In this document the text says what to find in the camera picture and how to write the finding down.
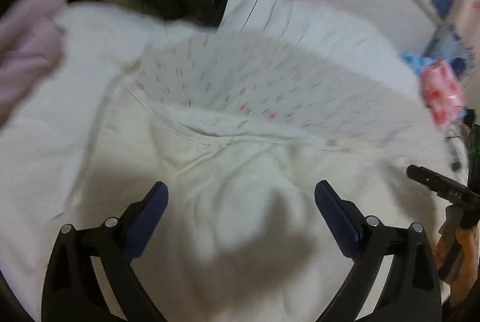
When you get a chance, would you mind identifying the cream quilted jacket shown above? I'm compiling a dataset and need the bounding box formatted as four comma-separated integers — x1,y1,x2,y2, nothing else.
1,4,450,321

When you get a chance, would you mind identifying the person right hand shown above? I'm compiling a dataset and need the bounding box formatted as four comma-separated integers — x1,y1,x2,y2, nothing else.
433,222,479,307

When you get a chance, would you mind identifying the pink checkered plastic bag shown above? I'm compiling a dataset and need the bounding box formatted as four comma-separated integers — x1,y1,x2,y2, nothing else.
421,58,466,130

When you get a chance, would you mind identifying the right blue whale curtain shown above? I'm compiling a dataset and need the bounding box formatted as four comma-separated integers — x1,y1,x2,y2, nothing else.
424,23,475,81

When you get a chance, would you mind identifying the floral cherry bedsheet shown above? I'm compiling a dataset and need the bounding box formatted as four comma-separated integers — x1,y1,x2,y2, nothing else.
135,31,445,159

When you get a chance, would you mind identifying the purple garment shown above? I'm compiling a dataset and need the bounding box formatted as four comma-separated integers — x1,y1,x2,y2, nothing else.
1,0,67,124

